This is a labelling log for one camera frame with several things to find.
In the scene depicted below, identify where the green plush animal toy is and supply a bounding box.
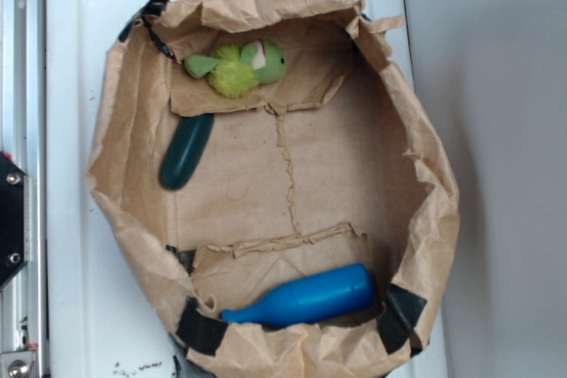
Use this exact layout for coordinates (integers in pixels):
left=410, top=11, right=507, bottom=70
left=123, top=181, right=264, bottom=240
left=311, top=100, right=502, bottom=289
left=183, top=39, right=286, bottom=98

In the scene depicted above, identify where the brown paper bag lined bin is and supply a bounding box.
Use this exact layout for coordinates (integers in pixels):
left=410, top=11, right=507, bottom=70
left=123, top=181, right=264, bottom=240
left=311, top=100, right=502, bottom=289
left=87, top=0, right=460, bottom=377

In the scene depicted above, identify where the dark green plastic cucumber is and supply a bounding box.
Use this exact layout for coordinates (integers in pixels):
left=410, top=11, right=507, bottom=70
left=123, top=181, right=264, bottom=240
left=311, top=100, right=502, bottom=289
left=159, top=113, right=214, bottom=190

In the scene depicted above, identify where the blue plastic toy bottle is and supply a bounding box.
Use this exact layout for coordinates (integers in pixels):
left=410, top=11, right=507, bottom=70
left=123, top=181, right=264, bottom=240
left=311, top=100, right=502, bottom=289
left=221, top=263, right=375, bottom=328

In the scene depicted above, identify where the white plastic container lid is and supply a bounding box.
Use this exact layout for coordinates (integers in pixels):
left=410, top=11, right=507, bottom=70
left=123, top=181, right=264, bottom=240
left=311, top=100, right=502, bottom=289
left=46, top=0, right=425, bottom=377

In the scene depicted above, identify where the black metal bracket plate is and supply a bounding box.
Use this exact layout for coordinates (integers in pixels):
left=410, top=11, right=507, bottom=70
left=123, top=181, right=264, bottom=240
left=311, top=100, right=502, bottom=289
left=0, top=151, right=29, bottom=290

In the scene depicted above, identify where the aluminium frame rail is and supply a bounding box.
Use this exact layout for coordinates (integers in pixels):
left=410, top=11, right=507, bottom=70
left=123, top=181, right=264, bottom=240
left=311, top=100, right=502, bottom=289
left=1, top=0, right=50, bottom=377

